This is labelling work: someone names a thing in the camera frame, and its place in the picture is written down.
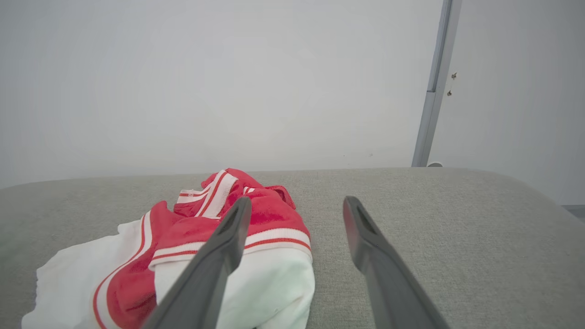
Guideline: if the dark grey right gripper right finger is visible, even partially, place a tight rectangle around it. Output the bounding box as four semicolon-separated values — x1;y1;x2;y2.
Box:
343;196;451;329

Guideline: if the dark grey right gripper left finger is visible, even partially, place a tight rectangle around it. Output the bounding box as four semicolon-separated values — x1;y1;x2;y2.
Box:
143;197;253;329

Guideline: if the red and white jersey garment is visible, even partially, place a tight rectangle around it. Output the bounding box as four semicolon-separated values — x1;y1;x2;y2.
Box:
21;168;316;329

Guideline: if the grey metal upright profile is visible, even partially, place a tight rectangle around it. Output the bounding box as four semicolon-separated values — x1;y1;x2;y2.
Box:
411;0;463;168

